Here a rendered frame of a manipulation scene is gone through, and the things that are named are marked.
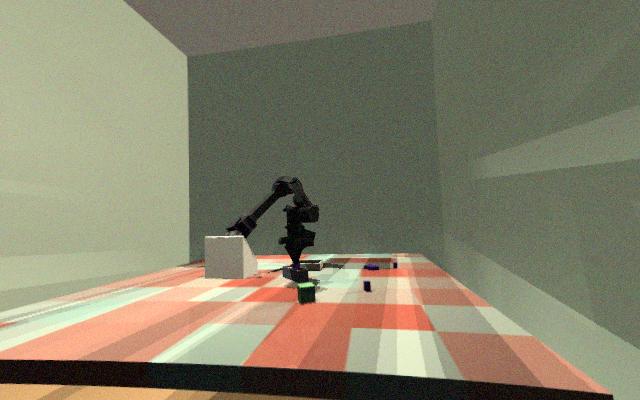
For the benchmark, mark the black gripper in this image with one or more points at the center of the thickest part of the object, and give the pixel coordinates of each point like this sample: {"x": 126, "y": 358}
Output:
{"x": 294, "y": 241}

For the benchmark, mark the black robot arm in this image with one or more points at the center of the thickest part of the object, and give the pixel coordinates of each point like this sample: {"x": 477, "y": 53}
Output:
{"x": 304, "y": 212}

